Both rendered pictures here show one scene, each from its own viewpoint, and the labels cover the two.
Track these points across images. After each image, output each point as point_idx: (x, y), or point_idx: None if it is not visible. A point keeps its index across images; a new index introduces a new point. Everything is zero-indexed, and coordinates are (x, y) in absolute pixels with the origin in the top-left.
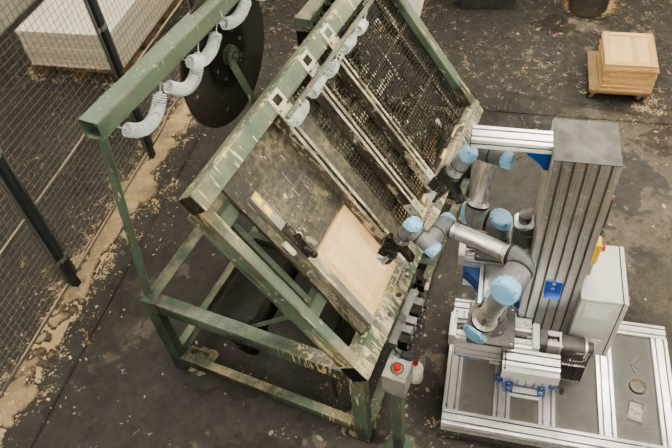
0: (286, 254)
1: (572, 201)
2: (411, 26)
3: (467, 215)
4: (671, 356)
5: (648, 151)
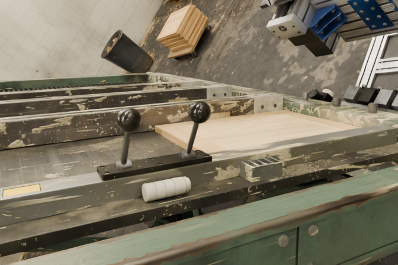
0: (179, 201)
1: None
2: (41, 85)
3: None
4: None
5: (246, 15)
